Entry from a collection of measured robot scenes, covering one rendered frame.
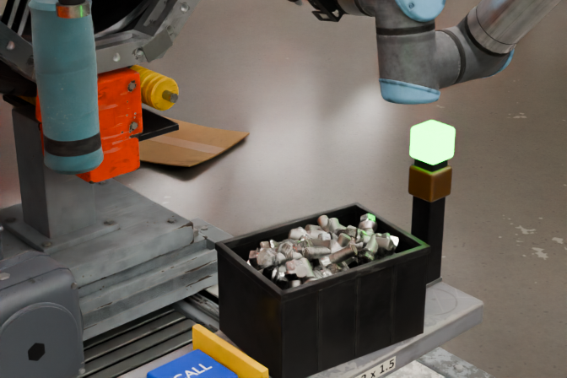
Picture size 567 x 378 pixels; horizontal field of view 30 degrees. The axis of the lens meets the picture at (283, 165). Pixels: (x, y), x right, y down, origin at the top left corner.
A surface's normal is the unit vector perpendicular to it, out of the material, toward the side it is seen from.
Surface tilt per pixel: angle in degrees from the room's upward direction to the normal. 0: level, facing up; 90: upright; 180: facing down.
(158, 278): 90
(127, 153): 90
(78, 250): 0
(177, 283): 90
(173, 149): 1
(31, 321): 90
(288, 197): 0
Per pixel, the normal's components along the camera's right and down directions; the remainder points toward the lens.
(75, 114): 0.38, 0.39
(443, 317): 0.00, -0.92
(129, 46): 0.66, 0.29
